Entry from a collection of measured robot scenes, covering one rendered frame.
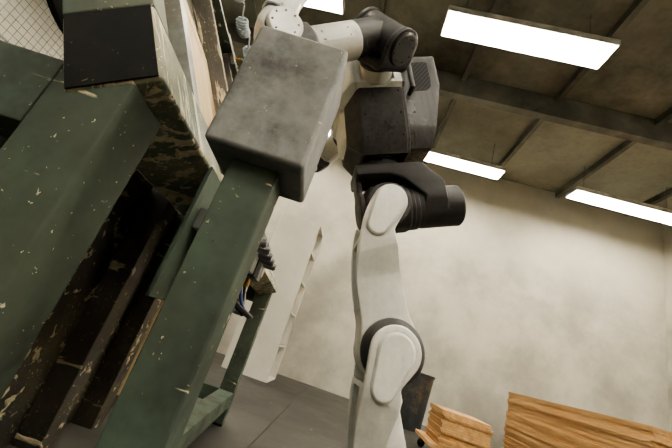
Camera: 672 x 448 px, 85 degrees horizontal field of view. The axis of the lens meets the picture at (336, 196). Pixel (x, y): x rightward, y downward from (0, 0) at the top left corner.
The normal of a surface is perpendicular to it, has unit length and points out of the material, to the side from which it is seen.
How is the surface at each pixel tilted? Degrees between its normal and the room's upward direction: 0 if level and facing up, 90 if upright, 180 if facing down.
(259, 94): 90
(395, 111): 100
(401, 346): 90
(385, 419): 115
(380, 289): 90
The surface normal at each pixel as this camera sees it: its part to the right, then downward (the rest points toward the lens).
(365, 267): 0.18, 0.06
